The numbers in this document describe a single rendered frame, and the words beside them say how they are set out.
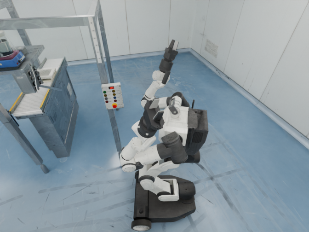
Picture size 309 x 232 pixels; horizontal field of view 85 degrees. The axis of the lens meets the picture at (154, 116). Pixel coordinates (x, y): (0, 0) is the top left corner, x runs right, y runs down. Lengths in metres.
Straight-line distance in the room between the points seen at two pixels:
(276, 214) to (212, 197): 0.66
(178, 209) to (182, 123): 1.13
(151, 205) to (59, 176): 1.28
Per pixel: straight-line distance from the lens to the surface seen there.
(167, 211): 1.96
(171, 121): 1.06
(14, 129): 2.18
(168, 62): 1.23
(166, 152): 0.95
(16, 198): 2.70
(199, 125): 1.07
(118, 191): 2.26
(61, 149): 2.65
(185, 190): 1.87
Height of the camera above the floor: 2.01
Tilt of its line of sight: 41 degrees down
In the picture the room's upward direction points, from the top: straight up
